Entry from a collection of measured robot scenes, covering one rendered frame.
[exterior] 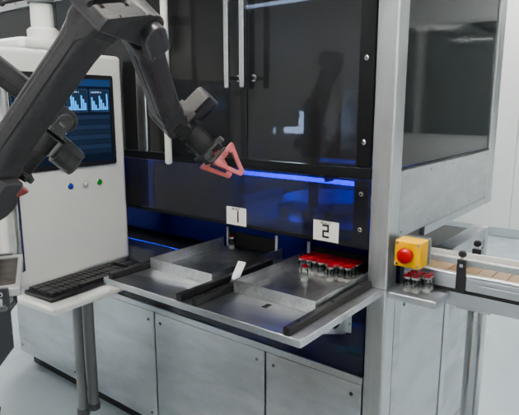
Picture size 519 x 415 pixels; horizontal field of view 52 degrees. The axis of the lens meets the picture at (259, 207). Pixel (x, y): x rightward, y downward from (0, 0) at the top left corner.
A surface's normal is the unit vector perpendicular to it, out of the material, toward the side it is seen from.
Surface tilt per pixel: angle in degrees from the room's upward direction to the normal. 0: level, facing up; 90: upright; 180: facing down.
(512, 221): 90
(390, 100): 90
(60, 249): 90
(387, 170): 90
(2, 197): 132
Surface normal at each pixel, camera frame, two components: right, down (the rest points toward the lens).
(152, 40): 0.68, 0.71
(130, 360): -0.62, 0.15
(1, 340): 0.39, 0.18
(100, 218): 0.83, 0.11
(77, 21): -0.35, 0.09
